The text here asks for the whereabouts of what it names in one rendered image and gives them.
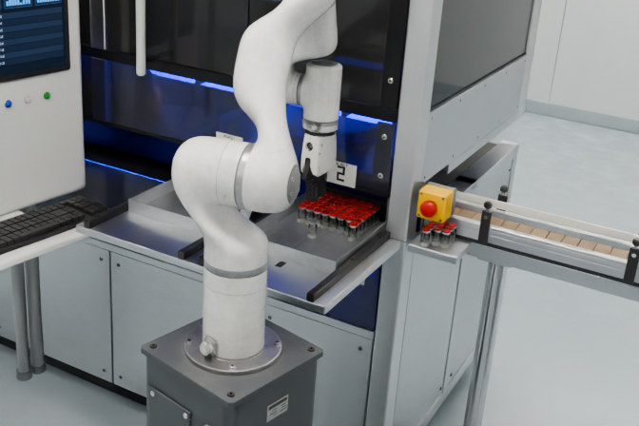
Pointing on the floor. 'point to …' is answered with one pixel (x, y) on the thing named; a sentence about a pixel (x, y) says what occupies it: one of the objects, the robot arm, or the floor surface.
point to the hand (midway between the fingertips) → (315, 190)
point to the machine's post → (407, 175)
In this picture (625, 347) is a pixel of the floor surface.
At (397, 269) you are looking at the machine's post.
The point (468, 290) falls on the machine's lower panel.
